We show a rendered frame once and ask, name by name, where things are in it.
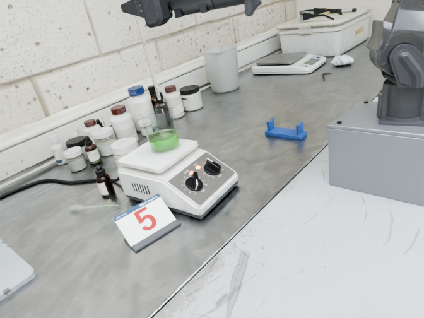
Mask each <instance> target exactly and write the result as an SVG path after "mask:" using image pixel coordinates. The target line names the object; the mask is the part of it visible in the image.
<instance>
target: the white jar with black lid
mask: <svg viewBox="0 0 424 318"><path fill-rule="evenodd" d="M179 91H180V95H181V99H182V103H183V107H184V110H185V111H187V112H191V111H195V110H199V109H201V108H202V107H203V103H202V99H201V93H200V91H199V85H189V86H184V87H182V88H180V89H179Z"/></svg>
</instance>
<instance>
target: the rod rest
mask: <svg viewBox="0 0 424 318"><path fill-rule="evenodd" d="M266 123H267V130H266V131H265V135H267V136H275V137H280V138H288V139H296V140H302V139H303V138H304V137H306V135H307V132H306V131H304V130H303V121H301V122H300V124H299V125H298V124H297V125H296V129H286V128H280V127H275V126H274V118H271V120H270V122H269V121H267V122H266Z"/></svg>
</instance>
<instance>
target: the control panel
mask: <svg viewBox="0 0 424 318"><path fill-rule="evenodd" d="M207 158H210V159H212V160H213V161H214V162H216V163H217V164H219V165H221V170H220V173H219V174H218V175H209V174H207V173H206V172H205V171H204V165H205V163H206V159H207ZM197 166H200V169H197V168H196V167H197ZM190 171H193V172H197V173H198V177H199V179H201V180H202V182H203V188H202V189H201V190H200V191H191V190H190V189H188V188H187V187H186V179H187V178H189V177H192V174H190ZM234 173H235V172H234V171H233V170H232V169H230V168H228V167H227V166H226V165H224V164H223V163H222V162H220V161H219V160H217V159H216V158H214V157H213V156H211V155H210V154H209V153H207V152H205V153H204V154H203V155H201V156H200V157H199V158H198V159H196V160H195V161H193V162H192V163H191V164H190V165H188V166H187V167H186V168H185V169H183V170H182V171H181V172H179V173H178V174H177V175H176V176H174V177H173V178H171V179H170V180H169V181H168V182H169V183H171V184H172V185H173V186H174V187H176V188H177V189H178V190H179V191H181V192H182V193H184V194H185V195H186V196H187V197H189V198H190V199H192V200H193V201H194V202H195V203H197V204H198V205H202V204H203V203H204V202H205V200H207V199H208V198H209V197H210V196H211V195H212V194H213V193H214V192H215V191H216V190H218V189H219V188H220V187H221V186H222V185H223V184H224V183H225V182H226V181H227V180H228V179H229V178H230V177H231V176H232V175H233V174H234Z"/></svg>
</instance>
